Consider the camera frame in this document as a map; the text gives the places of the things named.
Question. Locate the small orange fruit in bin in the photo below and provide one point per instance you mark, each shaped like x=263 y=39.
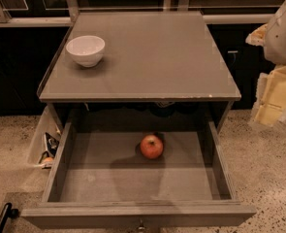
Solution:
x=47 y=160

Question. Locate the red apple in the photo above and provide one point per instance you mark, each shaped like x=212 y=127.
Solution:
x=151 y=146

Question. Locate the grey cabinet with counter top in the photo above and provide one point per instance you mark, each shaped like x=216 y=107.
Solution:
x=149 y=57

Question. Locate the metal drawer knob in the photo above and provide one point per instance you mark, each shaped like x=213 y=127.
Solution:
x=141 y=228

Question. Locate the snack packet in bin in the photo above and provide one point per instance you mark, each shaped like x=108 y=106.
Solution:
x=51 y=145

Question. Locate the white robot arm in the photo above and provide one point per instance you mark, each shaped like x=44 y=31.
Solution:
x=275 y=39

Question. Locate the white ceramic bowl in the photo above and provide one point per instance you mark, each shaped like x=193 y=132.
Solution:
x=86 y=51

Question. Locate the black handle bar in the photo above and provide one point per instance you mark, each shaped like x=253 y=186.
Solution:
x=7 y=212

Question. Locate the open grey top drawer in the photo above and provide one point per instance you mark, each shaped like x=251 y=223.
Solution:
x=100 y=179

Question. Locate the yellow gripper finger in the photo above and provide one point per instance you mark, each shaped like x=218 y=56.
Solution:
x=270 y=105
x=257 y=37

